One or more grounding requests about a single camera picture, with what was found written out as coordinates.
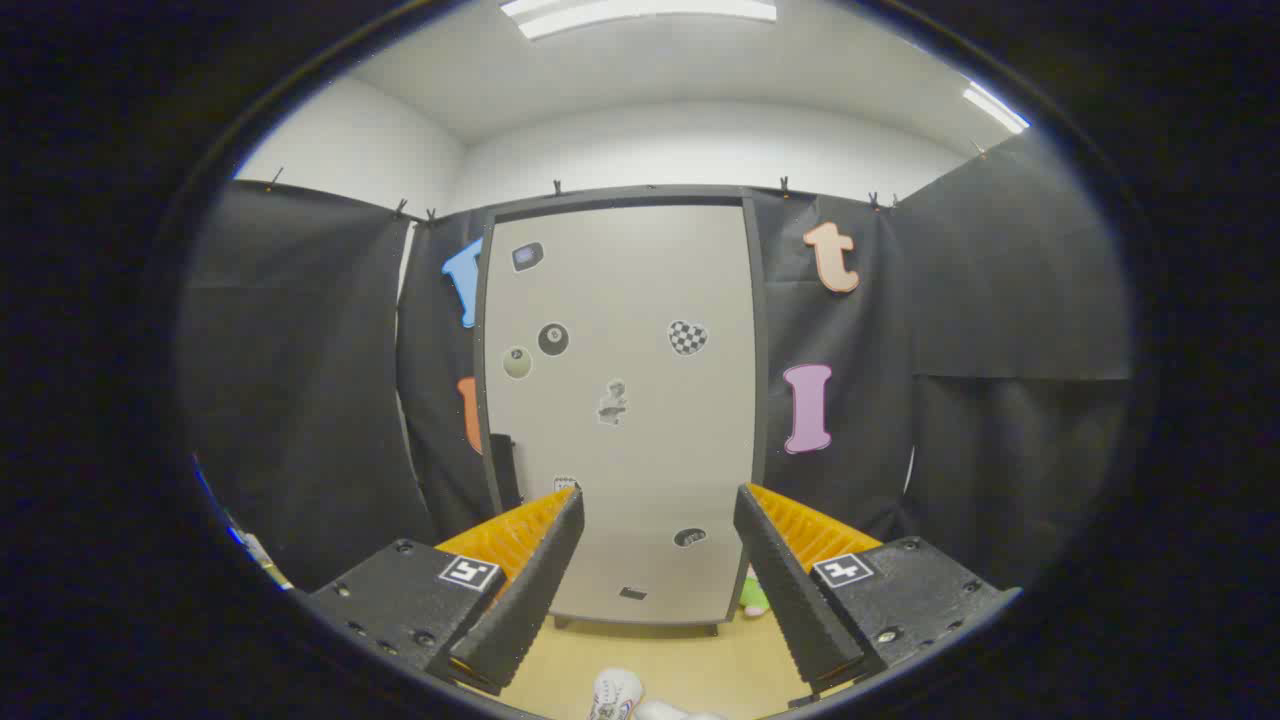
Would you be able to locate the black backdrop cloth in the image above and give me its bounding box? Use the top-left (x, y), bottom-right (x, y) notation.
top-left (180, 130), bottom-right (1136, 593)

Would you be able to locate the dark grey shoe cabinet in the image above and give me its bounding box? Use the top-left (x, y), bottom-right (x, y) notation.
top-left (472, 183), bottom-right (773, 638)

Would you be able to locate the white shoe red blue print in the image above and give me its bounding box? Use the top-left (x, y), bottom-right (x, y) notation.
top-left (588, 668), bottom-right (644, 720)

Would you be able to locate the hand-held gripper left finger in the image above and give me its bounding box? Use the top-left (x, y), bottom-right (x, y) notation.
top-left (308, 486), bottom-right (586, 698)

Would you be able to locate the small ceiling light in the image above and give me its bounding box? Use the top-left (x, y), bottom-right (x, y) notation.
top-left (962, 82), bottom-right (1031, 134)

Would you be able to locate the white side table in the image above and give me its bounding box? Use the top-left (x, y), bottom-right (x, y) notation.
top-left (235, 527), bottom-right (293, 591)

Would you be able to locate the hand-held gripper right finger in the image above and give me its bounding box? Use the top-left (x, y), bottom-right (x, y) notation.
top-left (733, 483), bottom-right (1023, 698)

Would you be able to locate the long ceiling light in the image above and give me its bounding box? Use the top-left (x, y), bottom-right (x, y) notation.
top-left (500, 0), bottom-right (778, 41)

